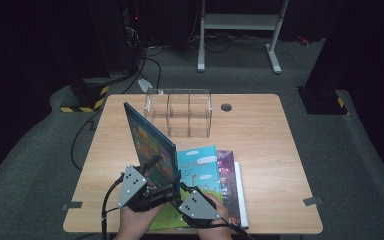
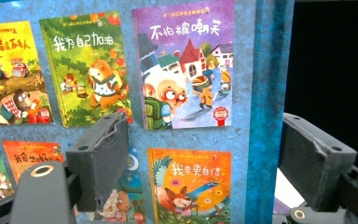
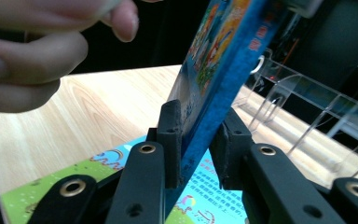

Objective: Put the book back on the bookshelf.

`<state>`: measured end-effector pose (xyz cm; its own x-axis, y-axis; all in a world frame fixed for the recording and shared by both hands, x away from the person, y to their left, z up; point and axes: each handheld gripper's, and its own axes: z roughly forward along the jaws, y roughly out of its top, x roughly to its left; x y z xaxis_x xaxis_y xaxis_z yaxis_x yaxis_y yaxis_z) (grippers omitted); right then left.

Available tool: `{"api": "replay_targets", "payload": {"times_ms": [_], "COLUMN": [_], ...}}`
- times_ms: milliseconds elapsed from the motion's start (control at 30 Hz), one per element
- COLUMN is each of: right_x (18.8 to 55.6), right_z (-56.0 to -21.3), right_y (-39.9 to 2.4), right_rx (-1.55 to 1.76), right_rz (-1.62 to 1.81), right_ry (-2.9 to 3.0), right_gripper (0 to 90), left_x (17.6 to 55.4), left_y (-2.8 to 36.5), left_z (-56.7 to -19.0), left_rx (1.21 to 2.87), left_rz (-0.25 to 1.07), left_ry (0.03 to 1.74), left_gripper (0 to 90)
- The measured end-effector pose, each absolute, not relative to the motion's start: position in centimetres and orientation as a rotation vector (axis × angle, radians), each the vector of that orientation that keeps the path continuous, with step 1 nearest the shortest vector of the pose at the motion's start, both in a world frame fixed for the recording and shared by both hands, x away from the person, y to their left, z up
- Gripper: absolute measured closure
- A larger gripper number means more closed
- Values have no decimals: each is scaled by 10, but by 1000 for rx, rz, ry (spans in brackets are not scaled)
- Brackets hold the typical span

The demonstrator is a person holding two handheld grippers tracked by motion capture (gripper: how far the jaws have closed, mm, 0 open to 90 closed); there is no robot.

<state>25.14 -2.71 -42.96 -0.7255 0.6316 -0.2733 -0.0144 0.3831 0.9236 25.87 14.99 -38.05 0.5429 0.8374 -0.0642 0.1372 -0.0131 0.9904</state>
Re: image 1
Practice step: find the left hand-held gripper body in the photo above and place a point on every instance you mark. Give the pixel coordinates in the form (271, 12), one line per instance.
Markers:
(131, 186)

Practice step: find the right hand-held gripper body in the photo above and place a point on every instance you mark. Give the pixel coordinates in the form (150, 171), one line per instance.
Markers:
(198, 206)

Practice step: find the light blue picture book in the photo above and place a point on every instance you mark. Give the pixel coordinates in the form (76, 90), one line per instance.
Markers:
(196, 166)

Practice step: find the dark blue picture book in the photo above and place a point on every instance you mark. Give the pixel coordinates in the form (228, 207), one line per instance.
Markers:
(146, 140)

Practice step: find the purple and red magazine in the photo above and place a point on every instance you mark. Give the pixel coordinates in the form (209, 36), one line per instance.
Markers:
(228, 180)

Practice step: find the white book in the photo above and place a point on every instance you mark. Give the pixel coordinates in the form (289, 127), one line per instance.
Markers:
(241, 193)

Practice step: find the clear acrylic book rack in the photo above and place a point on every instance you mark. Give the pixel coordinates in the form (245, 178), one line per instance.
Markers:
(180, 113)

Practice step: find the person's right hand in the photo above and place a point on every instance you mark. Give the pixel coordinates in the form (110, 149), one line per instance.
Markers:
(216, 235)

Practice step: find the person's left hand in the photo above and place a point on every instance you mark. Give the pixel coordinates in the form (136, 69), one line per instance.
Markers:
(133, 223)

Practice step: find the grey tape piece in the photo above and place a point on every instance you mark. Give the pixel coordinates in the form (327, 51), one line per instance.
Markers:
(71, 206)
(312, 201)

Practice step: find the grey table grommet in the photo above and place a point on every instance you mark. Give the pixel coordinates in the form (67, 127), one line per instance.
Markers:
(226, 107)

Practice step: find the black stand with striped base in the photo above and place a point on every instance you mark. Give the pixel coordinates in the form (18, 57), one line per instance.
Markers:
(86, 96)
(323, 101)

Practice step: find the dark equipment rack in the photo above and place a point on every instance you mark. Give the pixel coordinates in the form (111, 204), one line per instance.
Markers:
(131, 33)

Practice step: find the white metal stand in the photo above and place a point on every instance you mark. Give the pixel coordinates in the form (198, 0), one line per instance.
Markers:
(240, 21)

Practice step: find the small red object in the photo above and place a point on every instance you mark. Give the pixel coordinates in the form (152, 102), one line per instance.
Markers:
(302, 40)

